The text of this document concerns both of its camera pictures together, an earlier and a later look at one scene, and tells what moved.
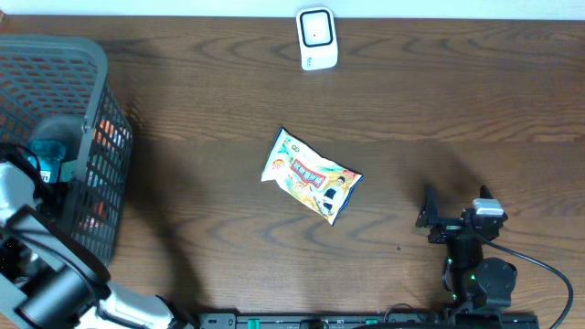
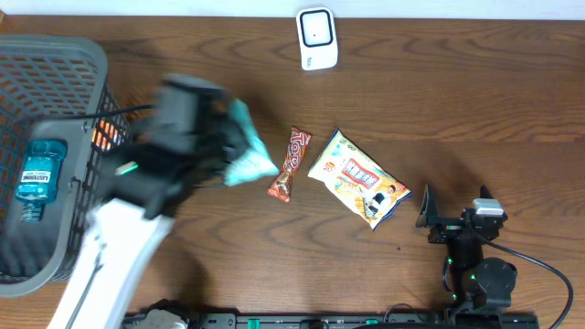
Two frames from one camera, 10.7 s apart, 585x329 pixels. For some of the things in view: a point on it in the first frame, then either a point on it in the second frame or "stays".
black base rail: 409,320 stays
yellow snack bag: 323,185 -> 356,179
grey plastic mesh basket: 56,88 stays
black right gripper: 429,217 stays
